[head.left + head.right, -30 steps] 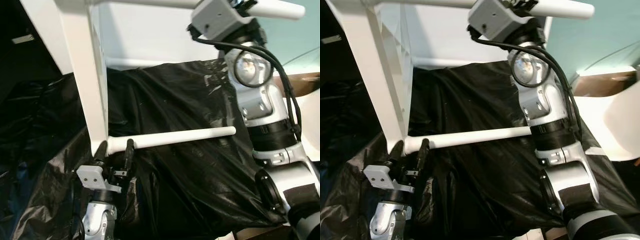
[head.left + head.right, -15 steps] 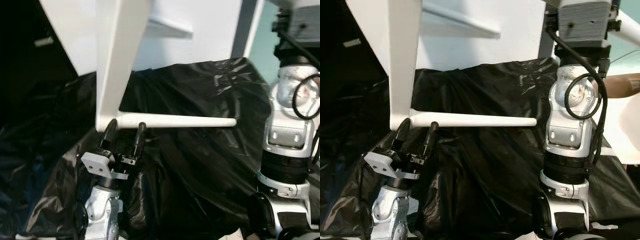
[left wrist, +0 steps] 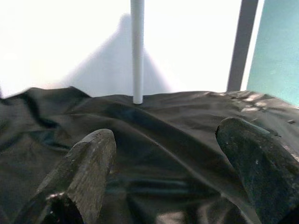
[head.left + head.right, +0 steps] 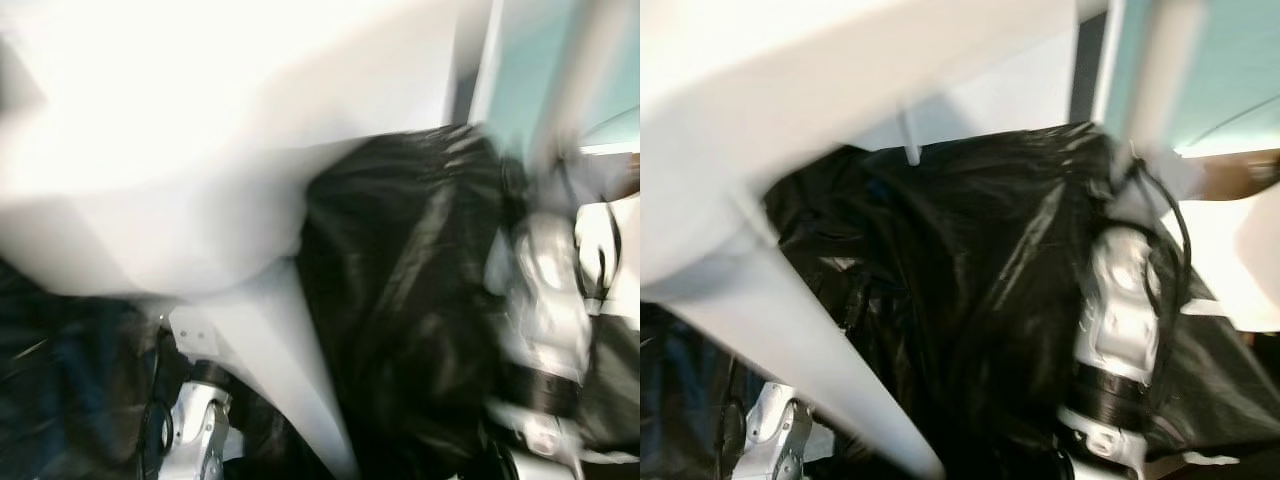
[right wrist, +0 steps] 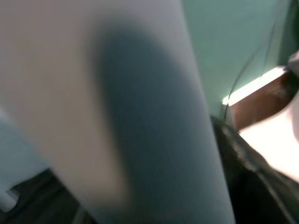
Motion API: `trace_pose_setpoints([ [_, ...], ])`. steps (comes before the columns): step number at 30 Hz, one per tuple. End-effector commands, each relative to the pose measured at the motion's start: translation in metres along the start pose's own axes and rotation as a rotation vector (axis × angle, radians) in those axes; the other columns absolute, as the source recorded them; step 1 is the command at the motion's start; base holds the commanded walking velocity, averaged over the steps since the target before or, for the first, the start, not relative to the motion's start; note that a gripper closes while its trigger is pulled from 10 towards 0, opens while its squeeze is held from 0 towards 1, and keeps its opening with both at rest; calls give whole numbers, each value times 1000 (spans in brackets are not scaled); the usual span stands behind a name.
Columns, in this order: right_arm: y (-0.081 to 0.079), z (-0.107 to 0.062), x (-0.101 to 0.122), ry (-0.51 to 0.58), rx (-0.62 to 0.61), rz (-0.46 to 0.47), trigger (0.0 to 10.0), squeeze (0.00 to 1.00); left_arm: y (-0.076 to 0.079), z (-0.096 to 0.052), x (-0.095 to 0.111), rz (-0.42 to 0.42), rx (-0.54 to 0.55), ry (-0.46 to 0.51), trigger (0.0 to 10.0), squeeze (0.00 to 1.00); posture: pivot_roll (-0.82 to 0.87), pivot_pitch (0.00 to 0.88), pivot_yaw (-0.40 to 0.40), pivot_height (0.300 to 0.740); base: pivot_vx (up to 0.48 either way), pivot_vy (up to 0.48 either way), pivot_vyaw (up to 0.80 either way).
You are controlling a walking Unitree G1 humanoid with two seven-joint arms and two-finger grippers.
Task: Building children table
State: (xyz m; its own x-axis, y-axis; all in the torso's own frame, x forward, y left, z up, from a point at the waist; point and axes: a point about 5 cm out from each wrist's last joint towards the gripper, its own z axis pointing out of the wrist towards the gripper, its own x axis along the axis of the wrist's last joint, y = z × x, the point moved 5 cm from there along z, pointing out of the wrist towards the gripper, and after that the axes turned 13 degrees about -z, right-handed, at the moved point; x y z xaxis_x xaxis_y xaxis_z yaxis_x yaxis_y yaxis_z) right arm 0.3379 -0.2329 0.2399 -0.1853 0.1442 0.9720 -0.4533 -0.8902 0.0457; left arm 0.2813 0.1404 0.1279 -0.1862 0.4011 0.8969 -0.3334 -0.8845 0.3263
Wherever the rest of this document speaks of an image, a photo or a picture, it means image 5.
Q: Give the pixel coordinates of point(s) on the white plastic table leg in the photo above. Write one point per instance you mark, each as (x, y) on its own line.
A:
(58, 93)

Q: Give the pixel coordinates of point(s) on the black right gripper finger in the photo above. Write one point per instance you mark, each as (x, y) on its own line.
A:
(252, 186)

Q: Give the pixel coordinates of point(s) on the black plastic cover sheet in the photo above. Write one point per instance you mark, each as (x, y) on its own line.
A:
(42, 200)

